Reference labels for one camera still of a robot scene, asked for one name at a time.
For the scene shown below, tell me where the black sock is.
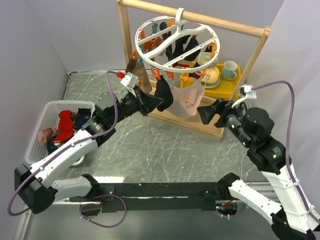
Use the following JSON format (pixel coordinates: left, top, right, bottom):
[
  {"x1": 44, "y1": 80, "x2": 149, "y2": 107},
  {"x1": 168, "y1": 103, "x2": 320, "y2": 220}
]
[{"x1": 154, "y1": 75, "x2": 174, "y2": 112}]

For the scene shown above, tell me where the white plastic basket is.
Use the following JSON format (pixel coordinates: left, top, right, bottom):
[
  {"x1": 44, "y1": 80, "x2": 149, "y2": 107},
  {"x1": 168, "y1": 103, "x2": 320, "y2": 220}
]
[{"x1": 24, "y1": 100, "x2": 96, "y2": 167}]

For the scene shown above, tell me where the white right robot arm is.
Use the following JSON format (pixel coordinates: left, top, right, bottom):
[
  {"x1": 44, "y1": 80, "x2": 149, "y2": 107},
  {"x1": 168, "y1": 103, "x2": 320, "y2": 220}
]
[{"x1": 197, "y1": 99, "x2": 320, "y2": 240}]

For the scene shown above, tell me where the red sock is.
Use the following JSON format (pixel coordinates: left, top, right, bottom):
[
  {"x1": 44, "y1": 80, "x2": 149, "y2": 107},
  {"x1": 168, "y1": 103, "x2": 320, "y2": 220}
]
[{"x1": 52, "y1": 110, "x2": 74, "y2": 146}]

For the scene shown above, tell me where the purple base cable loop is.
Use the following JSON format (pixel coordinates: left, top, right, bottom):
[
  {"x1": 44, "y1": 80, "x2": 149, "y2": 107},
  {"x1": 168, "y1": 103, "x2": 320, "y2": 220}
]
[{"x1": 79, "y1": 194, "x2": 128, "y2": 228}]

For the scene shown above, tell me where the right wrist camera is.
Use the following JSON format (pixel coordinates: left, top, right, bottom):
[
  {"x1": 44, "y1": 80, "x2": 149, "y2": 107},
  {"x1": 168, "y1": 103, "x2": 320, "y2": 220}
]
[{"x1": 231, "y1": 84, "x2": 257, "y2": 109}]

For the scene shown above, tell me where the orange sock on hanger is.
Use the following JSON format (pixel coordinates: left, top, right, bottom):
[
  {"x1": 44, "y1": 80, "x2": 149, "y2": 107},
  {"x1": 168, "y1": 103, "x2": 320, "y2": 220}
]
[{"x1": 143, "y1": 37, "x2": 162, "y2": 53}]

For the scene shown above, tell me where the navy sock in basket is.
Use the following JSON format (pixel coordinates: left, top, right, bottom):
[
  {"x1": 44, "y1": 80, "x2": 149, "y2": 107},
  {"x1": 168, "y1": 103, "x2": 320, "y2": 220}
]
[{"x1": 73, "y1": 108, "x2": 92, "y2": 131}]

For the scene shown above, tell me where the cream sock on hanger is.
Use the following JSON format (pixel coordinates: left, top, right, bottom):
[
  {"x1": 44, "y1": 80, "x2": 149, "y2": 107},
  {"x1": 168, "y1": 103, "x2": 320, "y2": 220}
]
[{"x1": 196, "y1": 52, "x2": 211, "y2": 66}]

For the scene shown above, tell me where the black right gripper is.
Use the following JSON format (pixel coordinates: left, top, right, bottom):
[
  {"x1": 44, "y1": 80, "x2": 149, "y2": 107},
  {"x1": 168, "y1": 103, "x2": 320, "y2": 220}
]
[{"x1": 195, "y1": 96, "x2": 252, "y2": 146}]

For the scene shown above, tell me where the light blue mug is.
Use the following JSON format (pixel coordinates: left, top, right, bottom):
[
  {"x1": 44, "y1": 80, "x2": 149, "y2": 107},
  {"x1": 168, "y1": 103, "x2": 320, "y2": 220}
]
[{"x1": 221, "y1": 60, "x2": 238, "y2": 81}]

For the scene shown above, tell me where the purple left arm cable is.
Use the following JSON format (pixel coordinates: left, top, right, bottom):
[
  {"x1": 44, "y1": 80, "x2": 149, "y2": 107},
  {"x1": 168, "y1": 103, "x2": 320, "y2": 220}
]
[{"x1": 6, "y1": 70, "x2": 119, "y2": 217}]

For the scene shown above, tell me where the white round clip hanger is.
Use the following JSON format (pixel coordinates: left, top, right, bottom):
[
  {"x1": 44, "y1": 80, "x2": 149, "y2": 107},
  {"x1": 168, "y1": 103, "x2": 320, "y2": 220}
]
[{"x1": 134, "y1": 8, "x2": 221, "y2": 73}]

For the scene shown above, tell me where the brown ribbed sock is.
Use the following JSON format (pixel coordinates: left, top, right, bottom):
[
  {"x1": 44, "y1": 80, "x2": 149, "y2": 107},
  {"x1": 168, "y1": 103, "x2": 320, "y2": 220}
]
[{"x1": 125, "y1": 58, "x2": 153, "y2": 94}]

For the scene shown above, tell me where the yellow plastic tray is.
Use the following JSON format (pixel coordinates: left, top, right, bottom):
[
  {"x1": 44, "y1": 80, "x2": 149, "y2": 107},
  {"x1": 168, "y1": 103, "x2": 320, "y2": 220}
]
[{"x1": 180, "y1": 63, "x2": 242, "y2": 99}]

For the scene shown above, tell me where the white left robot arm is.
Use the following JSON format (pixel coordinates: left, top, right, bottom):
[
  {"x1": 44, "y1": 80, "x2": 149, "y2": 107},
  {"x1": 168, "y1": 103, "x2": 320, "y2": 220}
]
[{"x1": 14, "y1": 86, "x2": 164, "y2": 214}]

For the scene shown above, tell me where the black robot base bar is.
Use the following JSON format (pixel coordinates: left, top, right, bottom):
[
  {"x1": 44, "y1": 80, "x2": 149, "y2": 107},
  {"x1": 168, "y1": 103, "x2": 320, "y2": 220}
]
[{"x1": 69, "y1": 182, "x2": 232, "y2": 213}]

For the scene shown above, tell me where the wooden hanger rack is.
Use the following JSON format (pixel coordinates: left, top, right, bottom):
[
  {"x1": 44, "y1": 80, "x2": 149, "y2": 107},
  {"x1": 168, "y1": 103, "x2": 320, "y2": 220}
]
[{"x1": 117, "y1": 0, "x2": 272, "y2": 141}]

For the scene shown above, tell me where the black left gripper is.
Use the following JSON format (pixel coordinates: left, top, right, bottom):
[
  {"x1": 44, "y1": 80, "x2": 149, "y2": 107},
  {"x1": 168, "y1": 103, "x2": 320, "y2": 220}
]
[{"x1": 109, "y1": 85, "x2": 164, "y2": 126}]

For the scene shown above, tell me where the pink sock in basket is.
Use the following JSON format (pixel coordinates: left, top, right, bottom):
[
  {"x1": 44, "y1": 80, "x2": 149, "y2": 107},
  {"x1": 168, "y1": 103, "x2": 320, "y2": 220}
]
[{"x1": 37, "y1": 126, "x2": 59, "y2": 146}]

